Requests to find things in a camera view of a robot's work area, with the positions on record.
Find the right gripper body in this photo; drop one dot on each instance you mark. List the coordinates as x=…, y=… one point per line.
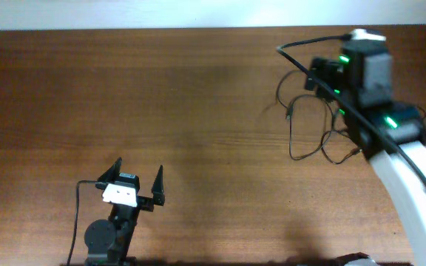
x=329, y=74

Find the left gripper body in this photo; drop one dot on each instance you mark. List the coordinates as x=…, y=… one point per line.
x=145, y=204

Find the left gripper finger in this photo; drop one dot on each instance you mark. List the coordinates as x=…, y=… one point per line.
x=157, y=190
x=110, y=175

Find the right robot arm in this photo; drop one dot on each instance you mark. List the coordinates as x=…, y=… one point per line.
x=391, y=134

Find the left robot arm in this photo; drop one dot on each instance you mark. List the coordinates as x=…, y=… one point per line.
x=108, y=240

